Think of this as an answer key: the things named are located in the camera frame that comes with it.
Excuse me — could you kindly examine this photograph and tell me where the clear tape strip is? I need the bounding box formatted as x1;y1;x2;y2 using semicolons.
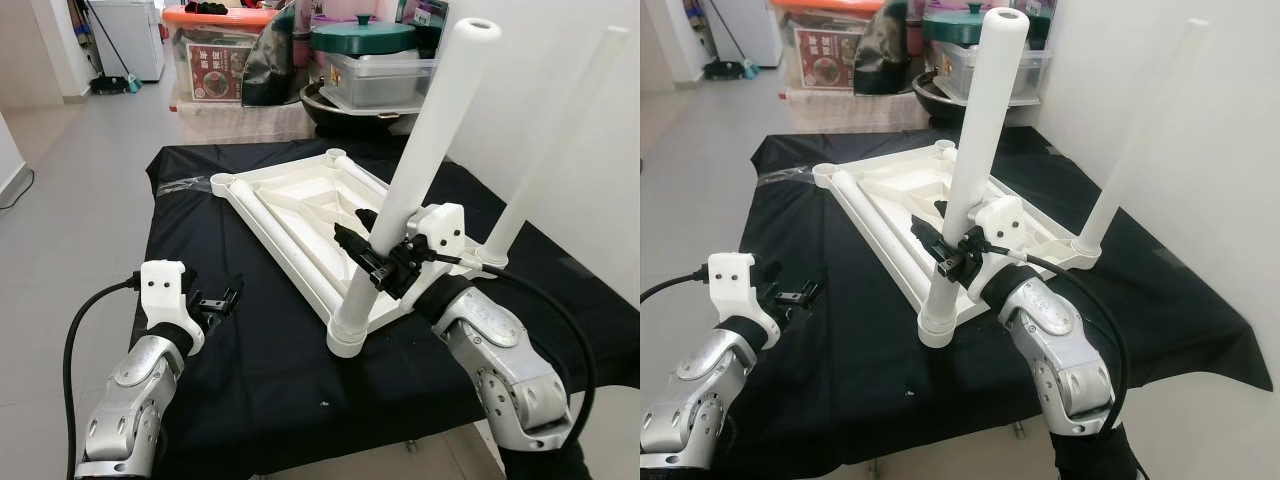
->
148;172;216;196
758;165;821;189

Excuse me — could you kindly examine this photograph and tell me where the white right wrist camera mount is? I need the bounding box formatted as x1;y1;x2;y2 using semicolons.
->
975;195;1026;286
405;203;468;301

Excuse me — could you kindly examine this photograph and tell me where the black floor cable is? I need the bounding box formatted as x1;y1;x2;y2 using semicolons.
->
0;165;36;211

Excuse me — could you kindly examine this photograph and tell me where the green pot with lid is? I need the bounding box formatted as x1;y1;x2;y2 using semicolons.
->
920;2;1036;43
310;15;419;56

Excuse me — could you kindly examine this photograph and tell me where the black tablecloth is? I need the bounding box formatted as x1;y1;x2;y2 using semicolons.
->
125;140;640;479
735;130;1276;479

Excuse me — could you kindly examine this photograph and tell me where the shiny black bag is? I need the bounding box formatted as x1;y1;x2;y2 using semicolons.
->
240;5;306;109
852;0;919;96

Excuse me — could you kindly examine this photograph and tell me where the beige fabric bench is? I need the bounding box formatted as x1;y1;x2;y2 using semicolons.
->
780;78;926;136
170;90;311;146

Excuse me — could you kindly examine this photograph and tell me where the black mop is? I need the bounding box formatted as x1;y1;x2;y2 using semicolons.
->
85;0;146;96
700;0;761;81

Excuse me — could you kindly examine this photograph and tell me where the clear plastic container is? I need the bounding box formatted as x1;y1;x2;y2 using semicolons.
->
930;38;1053;101
318;50;441;111

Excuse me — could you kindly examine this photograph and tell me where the white appliance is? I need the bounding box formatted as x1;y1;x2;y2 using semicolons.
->
88;0;166;83
705;0;783;66

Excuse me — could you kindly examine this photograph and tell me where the white plastic table top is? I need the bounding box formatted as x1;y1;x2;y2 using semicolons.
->
210;148;511;361
810;140;1103;349

